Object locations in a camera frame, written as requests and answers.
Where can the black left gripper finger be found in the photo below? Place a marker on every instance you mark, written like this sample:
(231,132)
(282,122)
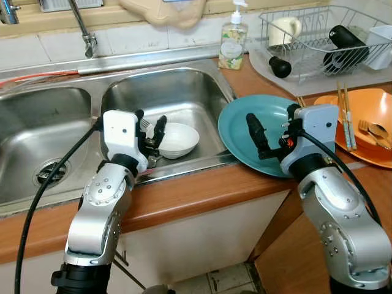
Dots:
(139,116)
(160,131)

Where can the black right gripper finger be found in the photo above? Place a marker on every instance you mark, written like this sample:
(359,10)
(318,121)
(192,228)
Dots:
(294,113)
(257,135)

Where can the white ceramic bowl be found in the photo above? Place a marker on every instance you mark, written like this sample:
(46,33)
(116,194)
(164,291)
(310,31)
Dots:
(180,141)

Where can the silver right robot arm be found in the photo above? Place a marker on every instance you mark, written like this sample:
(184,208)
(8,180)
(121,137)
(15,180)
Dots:
(343,226)

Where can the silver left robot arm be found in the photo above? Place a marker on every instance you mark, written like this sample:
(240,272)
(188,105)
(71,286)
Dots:
(98,214)

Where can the white kitchen base cabinet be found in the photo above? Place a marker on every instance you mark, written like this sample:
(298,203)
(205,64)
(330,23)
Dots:
(202,239)

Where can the teal plate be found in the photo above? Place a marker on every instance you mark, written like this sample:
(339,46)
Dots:
(236,135)

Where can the double steel sink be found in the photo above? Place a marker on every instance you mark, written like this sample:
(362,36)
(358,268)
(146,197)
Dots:
(184,92)

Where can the grey drain tray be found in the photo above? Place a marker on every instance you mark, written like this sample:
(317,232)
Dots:
(260,70)

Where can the gold metal fork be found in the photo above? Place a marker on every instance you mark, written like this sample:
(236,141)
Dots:
(364,127)

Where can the orange plastic bowl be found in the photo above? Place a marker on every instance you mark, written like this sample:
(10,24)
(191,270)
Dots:
(370,107)

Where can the cream ceramic mug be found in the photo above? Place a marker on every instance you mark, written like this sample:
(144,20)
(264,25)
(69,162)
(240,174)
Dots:
(282,32)

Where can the gold metal spoon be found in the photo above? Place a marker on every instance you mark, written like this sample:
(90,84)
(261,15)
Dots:
(378,131)

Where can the black bottle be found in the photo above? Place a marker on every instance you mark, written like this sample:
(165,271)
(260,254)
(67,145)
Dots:
(344,40)

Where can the clear soap pump bottle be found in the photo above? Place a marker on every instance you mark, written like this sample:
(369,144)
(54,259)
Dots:
(233,46)

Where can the chrome sink faucet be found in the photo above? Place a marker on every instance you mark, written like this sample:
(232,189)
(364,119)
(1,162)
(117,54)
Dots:
(86,37)

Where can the steel sink drain strainer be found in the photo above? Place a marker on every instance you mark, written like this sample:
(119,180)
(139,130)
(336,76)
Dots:
(52,173)

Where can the white utensil caddy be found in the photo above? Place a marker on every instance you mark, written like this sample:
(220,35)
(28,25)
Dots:
(381,49)

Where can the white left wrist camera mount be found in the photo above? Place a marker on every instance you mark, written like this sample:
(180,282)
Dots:
(119,131)

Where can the chrome wall tap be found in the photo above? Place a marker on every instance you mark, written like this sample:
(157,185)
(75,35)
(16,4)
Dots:
(9,11)

